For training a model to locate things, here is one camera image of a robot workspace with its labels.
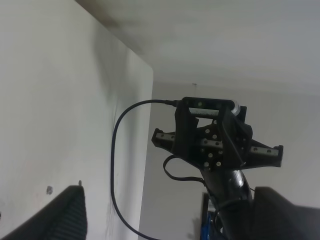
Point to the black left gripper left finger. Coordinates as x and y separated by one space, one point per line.
64 218

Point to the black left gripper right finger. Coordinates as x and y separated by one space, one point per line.
270 216

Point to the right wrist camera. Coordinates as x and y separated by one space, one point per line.
210 107

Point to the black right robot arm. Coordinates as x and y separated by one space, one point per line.
224 187

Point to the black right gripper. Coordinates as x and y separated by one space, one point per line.
225 145

